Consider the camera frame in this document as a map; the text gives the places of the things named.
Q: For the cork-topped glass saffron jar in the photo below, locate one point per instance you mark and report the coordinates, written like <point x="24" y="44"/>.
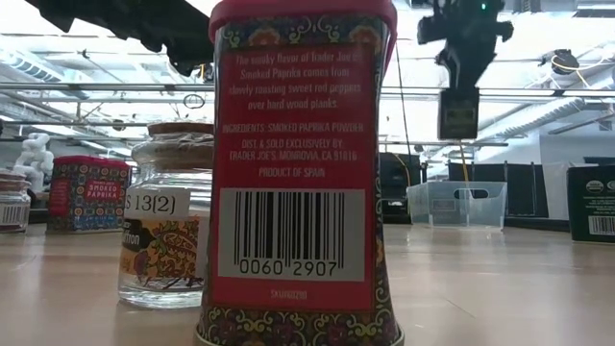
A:
<point x="12" y="206"/>
<point x="158" y="240"/>

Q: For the white robot figure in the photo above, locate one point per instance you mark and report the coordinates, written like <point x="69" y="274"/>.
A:
<point x="36" y="154"/>

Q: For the black screen panel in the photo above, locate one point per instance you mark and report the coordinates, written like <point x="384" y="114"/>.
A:
<point x="394" y="175"/>

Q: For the black partition panels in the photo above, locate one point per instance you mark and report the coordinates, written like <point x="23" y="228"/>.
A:
<point x="523" y="192"/>

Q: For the white board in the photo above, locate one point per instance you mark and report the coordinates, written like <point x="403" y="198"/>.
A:
<point x="557" y="187"/>

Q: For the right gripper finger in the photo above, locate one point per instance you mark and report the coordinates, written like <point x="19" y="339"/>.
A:
<point x="462" y="74"/>

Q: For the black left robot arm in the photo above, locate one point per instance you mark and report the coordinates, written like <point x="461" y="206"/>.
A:
<point x="96" y="14"/>

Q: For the clear plastic bin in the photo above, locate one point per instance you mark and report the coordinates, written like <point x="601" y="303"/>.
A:
<point x="490" y="211"/>

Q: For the red-lidded smoked paprika tin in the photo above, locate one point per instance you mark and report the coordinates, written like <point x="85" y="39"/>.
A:
<point x="89" y="192"/>
<point x="298" y="144"/>

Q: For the black green spice tin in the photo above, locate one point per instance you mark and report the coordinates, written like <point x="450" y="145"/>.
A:
<point x="591" y="202"/>
<point x="459" y="115"/>
<point x="443" y="205"/>

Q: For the horizontal metal pipe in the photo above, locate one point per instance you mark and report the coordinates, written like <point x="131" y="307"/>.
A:
<point x="72" y="123"/>

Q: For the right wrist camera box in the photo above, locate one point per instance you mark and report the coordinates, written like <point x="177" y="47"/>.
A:
<point x="429" y="31"/>

